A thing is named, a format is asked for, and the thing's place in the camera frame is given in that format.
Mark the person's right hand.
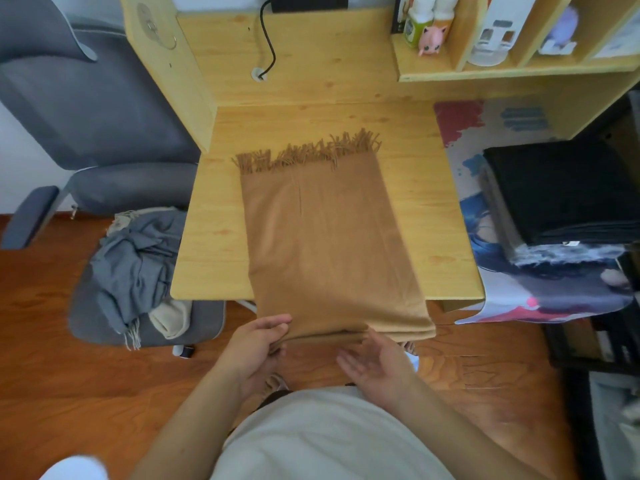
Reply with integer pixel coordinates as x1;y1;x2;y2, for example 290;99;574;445
336;329;422;409

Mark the person's left hand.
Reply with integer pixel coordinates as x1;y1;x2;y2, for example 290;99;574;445
216;315;294;398

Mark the brown fringed scarf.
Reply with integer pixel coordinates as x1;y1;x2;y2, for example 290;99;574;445
231;128;437;346

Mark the person's right forearm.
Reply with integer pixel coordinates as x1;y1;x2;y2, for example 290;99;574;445
392;390;551;480

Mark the person's left forearm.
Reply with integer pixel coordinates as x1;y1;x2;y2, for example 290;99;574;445
129;362;253;480

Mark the cream folded scarf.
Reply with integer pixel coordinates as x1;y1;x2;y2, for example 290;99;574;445
149;297;194;340

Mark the person's white shirt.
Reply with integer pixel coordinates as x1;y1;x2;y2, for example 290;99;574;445
210;386;457;480

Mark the grey crumpled scarf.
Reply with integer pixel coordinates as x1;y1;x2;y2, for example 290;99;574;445
90;210;189;351

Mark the printed desk mat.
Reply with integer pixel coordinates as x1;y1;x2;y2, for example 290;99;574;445
433;99;637;326

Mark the beige fringed scarf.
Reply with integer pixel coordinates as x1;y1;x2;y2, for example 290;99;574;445
107;207;178;236

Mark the black folded scarf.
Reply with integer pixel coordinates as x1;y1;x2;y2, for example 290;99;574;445
482;139;640;247

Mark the white waste bin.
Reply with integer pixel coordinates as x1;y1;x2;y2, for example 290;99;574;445
589;370;640;480

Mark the grey office chair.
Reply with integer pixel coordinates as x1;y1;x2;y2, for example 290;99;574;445
0;0;227;359

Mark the wooden desk shelf unit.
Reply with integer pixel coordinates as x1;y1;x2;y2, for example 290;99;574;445
120;0;640;153

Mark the pink pig figurine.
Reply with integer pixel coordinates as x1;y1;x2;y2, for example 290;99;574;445
417;25;448;57

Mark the black monitor base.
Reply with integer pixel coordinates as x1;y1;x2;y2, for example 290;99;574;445
270;0;350;14

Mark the green label bottle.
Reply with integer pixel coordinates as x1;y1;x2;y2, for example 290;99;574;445
403;0;437;48

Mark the black book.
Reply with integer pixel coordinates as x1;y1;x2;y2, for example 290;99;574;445
391;0;410;35

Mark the white printed box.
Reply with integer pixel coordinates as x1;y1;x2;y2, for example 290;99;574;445
469;0;540;67

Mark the white plastic bottle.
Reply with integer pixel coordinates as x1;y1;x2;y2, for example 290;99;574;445
434;0;461;23

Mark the purple plush toy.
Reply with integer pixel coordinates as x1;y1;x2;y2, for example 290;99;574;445
538;5;581;56

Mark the white paper sheet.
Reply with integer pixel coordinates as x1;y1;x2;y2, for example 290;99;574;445
594;9;640;60

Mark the black power cable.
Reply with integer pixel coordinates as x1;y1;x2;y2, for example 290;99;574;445
258;0;278;78

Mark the metal wall hook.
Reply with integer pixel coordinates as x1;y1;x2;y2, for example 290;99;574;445
136;2;179;50

